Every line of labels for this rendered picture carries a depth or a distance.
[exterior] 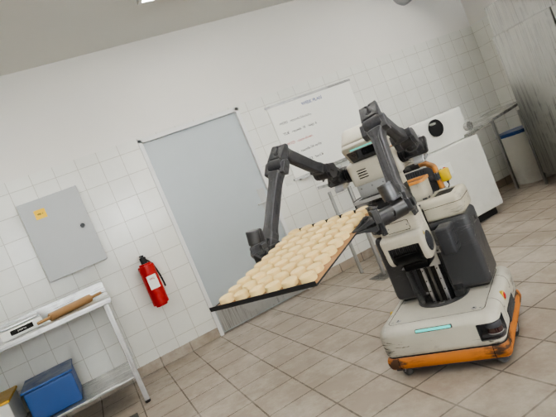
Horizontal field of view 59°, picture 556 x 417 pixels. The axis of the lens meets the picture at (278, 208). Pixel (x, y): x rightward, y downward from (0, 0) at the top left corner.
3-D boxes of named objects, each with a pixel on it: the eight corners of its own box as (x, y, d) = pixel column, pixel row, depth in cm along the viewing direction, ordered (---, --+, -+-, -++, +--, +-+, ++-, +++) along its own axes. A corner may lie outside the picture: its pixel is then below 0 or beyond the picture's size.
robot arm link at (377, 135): (387, 116, 191) (364, 130, 196) (381, 109, 187) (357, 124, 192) (422, 208, 169) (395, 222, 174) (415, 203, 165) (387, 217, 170)
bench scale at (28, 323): (2, 343, 359) (-3, 333, 359) (3, 339, 388) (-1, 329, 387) (44, 323, 374) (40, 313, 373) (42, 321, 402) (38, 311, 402)
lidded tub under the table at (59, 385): (34, 426, 360) (19, 394, 358) (37, 409, 402) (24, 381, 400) (85, 399, 375) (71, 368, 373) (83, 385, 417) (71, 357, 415)
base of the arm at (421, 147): (425, 136, 232) (402, 145, 239) (419, 128, 226) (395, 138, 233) (428, 151, 228) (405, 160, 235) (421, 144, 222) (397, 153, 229)
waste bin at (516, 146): (570, 166, 591) (551, 115, 587) (541, 182, 570) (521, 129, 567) (532, 173, 641) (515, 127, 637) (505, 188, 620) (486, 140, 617)
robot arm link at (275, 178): (291, 161, 216) (272, 165, 223) (283, 156, 212) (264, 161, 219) (282, 255, 202) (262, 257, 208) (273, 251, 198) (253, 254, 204)
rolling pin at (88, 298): (40, 327, 363) (37, 319, 363) (37, 328, 367) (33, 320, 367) (104, 295, 406) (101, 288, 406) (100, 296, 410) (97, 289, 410)
